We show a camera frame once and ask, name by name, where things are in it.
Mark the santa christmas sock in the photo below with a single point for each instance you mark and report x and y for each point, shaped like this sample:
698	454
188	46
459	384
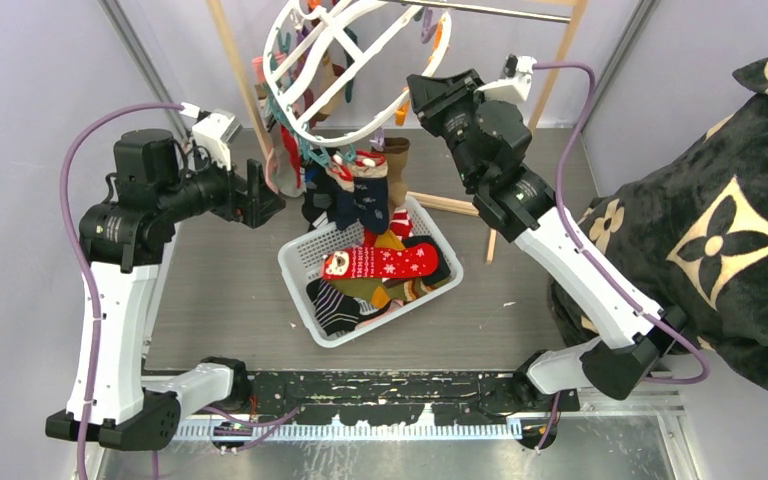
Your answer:
366	165

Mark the brown sock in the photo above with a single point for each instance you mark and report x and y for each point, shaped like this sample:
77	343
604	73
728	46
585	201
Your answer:
396	153

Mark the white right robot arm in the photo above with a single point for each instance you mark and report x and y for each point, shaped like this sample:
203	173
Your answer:
488	138

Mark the purple clip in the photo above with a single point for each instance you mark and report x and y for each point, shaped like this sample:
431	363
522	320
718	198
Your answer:
378	140

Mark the red snowflake sock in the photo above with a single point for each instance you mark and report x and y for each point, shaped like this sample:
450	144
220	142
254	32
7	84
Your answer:
381	262

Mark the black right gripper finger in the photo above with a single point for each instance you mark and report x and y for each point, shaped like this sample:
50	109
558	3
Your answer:
428	113
427	87

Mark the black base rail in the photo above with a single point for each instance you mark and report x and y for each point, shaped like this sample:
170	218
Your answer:
391	398

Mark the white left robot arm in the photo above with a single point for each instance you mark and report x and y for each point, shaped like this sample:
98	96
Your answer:
123	239

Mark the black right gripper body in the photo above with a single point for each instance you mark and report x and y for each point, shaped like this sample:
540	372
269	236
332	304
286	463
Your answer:
456	115

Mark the olive green sock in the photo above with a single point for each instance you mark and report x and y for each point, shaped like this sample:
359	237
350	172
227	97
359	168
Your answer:
379	292

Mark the navy blue patterned sock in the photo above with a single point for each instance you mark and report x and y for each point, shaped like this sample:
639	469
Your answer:
362	196

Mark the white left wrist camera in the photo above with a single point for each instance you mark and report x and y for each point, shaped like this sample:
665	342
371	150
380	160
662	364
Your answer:
213	130

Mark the white plastic basket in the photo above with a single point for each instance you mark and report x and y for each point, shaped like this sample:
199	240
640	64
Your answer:
301	262

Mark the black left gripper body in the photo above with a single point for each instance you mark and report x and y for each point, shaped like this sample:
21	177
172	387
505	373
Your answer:
214	189

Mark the wooden drying rack frame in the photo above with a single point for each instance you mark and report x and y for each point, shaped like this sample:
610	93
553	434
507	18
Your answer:
577	11

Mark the orange clip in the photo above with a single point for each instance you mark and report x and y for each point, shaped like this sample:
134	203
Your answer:
441	37
402	113

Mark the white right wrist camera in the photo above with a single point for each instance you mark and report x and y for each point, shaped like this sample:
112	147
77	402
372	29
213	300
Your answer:
515	82

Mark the metal rack rod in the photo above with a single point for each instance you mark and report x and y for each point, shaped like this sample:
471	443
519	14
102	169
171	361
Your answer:
495	11

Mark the black white striped sock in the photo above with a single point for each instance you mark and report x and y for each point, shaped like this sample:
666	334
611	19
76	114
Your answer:
335	312

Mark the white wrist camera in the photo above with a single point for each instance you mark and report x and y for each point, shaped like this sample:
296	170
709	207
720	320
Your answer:
213	130
515	82

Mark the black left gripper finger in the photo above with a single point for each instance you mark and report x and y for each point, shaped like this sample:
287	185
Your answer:
261	206
257	184

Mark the white oval clip hanger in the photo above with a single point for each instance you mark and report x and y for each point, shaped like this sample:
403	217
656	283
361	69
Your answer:
302	36

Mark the black floral plush blanket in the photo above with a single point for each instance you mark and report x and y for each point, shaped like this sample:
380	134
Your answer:
694	233

